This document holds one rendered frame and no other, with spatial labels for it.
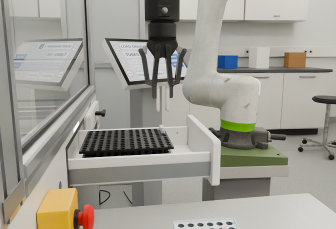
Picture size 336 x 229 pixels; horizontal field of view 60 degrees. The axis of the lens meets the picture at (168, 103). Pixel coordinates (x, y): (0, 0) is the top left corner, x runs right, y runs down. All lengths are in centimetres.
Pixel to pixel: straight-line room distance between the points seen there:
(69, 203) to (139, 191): 144
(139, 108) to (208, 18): 79
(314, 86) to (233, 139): 331
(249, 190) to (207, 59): 49
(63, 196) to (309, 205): 57
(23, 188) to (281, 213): 56
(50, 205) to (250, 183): 75
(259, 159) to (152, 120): 90
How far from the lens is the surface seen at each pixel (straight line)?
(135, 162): 67
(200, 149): 78
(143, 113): 170
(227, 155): 97
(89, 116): 95
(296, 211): 78
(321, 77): 432
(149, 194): 190
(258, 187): 109
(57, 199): 48
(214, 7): 114
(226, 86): 102
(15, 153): 38
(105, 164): 67
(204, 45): 110
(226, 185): 105
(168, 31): 76
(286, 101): 414
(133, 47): 169
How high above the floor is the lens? 113
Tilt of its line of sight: 10 degrees down
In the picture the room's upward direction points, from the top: straight up
